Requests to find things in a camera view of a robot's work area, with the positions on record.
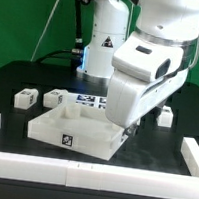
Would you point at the fiducial marker sheet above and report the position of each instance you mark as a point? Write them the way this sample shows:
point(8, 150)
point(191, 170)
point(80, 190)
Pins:
point(89, 100)

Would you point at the white square table top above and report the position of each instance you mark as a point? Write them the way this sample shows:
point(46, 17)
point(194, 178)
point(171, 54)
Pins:
point(79, 128)

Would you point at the white U-shaped obstacle fence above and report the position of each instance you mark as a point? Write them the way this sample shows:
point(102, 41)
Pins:
point(106, 177)

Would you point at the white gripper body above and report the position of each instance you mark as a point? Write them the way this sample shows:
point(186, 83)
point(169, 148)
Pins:
point(146, 72)

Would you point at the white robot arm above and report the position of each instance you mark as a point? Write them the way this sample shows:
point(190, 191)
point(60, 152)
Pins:
point(173, 20)

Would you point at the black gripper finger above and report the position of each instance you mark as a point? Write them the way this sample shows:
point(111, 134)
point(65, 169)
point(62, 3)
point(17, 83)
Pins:
point(132, 130)

